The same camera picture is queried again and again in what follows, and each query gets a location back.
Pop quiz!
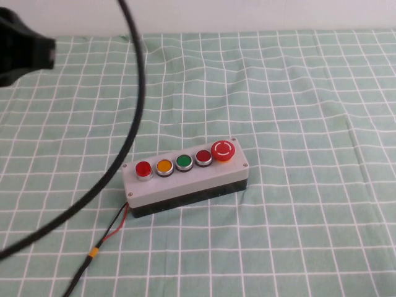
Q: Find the red flat push button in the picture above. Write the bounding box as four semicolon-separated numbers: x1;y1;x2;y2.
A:
194;149;213;168

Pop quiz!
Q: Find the green push button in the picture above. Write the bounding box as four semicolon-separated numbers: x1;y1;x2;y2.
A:
174;153;194;173

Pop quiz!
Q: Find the red mushroom emergency stop button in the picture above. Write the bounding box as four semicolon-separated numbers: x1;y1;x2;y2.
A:
210;140;236;164

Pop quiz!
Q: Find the yellow push button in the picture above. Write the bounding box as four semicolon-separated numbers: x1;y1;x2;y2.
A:
155;158;175;178

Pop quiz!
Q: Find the grey black button control box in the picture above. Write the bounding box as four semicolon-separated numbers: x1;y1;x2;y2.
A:
121;136;250;219

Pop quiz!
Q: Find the red raised indicator light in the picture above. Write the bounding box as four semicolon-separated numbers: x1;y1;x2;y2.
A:
135;160;153;183

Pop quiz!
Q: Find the green white-grid tablecloth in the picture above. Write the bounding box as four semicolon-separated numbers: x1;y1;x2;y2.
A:
0;29;396;297

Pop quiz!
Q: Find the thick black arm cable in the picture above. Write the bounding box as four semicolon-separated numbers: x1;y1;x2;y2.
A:
0;0;148;260

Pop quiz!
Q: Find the thin red wire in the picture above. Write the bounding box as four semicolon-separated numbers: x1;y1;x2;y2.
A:
100;205;131;244

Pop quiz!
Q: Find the thin black wire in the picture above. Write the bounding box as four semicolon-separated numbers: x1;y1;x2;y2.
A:
95;201;130;249

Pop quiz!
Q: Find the black sheathed power cable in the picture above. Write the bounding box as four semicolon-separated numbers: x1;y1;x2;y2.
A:
61;256;93;297

